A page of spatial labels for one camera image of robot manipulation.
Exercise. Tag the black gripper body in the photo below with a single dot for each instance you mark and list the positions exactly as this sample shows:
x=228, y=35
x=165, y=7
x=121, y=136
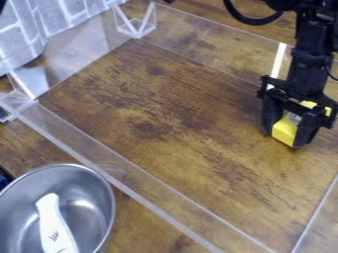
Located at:
x=305, y=82

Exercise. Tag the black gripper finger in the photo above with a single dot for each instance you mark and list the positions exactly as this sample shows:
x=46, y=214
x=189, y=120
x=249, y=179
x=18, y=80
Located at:
x=272, y=113
x=308, y=129

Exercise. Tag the yellow butter block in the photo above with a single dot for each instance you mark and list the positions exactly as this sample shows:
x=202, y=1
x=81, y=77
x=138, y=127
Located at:
x=285, y=128

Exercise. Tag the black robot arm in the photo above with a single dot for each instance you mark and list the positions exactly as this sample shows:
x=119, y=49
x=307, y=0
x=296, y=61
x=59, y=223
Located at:
x=316, y=27

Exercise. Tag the silver metal bowl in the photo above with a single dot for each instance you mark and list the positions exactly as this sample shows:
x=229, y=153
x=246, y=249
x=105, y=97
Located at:
x=86, y=204

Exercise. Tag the grey white brick-pattern cloth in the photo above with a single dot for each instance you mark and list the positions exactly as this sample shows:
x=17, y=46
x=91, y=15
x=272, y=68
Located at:
x=30, y=21

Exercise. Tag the clear acrylic enclosure wall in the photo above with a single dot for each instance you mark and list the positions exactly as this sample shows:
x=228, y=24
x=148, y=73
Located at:
x=145, y=94

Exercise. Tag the white plastic utensil handle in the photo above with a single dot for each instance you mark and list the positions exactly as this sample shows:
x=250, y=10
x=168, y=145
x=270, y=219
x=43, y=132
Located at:
x=57, y=236

